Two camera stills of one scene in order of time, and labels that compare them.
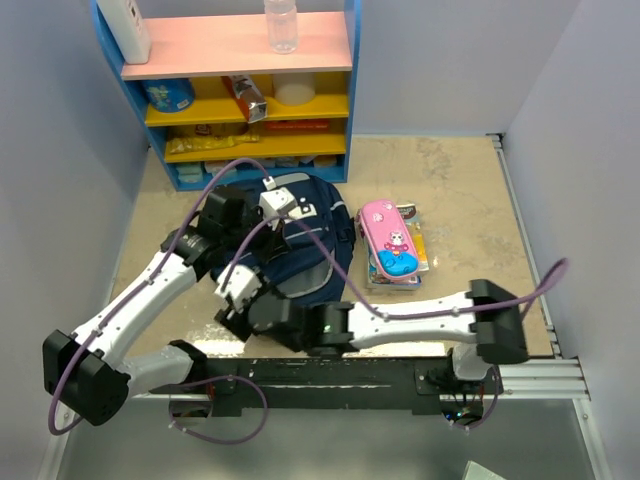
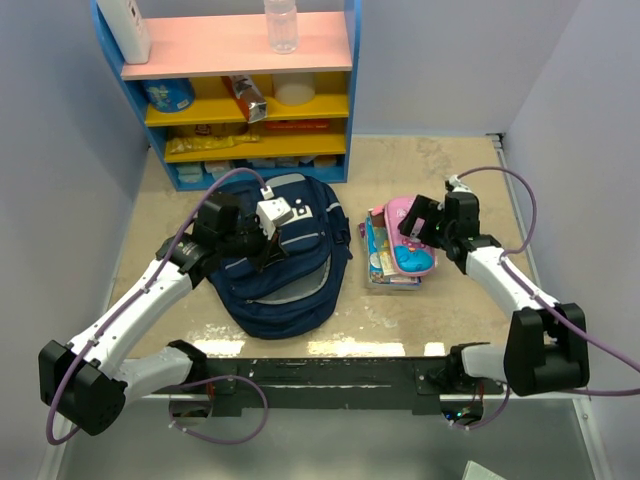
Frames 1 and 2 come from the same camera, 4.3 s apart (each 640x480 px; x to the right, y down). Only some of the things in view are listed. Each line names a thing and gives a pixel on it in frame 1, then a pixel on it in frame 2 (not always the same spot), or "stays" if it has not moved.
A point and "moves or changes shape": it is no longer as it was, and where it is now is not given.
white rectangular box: (125, 21) stays
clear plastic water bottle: (282, 19) stays
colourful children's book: (410, 213) → (382, 243)
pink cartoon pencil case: (392, 244) moves or changes shape
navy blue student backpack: (304, 240) stays
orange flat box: (297, 125) stays
